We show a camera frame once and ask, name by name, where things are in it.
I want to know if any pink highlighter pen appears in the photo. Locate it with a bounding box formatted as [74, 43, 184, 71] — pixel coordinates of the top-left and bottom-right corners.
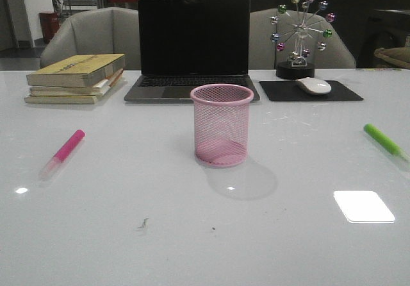
[38, 130, 85, 180]

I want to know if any green highlighter pen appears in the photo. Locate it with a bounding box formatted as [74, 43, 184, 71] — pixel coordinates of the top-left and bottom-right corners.
[363, 123, 409, 164]

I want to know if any pink mesh pen holder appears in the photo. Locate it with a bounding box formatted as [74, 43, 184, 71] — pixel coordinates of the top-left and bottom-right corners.
[190, 84, 254, 167]

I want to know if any black mouse pad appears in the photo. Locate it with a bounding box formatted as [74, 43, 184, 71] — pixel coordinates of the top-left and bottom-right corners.
[259, 80, 364, 102]

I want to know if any grey open laptop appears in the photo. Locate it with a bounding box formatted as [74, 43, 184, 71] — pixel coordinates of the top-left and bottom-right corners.
[124, 0, 255, 103]

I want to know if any ferris wheel desk toy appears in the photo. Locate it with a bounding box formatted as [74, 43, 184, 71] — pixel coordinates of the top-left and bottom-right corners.
[270, 0, 332, 80]

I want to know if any middle cream book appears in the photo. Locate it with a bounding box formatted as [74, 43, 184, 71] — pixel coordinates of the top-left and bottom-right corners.
[29, 69, 124, 96]

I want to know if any white computer mouse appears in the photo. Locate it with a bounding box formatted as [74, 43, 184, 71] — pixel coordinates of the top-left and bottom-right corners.
[295, 77, 332, 95]

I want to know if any right grey armchair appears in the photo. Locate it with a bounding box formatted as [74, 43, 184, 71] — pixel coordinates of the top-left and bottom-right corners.
[249, 8, 356, 69]

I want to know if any grey armchair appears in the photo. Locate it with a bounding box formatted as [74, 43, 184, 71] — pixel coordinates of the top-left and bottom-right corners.
[249, 8, 356, 69]
[40, 7, 141, 70]

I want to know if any left grey armchair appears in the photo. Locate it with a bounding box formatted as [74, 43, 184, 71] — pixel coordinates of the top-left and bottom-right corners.
[40, 7, 141, 70]

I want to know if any top yellow book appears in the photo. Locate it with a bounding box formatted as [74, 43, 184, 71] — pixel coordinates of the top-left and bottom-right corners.
[26, 54, 126, 87]

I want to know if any yellow book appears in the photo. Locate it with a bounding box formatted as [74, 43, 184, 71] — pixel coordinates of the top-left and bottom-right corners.
[26, 54, 126, 87]
[24, 76, 124, 105]

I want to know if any bottom yellow book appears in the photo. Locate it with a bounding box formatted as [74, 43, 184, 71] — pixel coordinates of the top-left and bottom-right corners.
[24, 76, 124, 105]

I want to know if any red bin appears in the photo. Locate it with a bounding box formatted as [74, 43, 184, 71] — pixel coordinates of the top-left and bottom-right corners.
[38, 12, 60, 44]

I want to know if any beige cushion at right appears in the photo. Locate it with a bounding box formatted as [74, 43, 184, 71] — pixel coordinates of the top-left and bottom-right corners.
[374, 47, 409, 69]

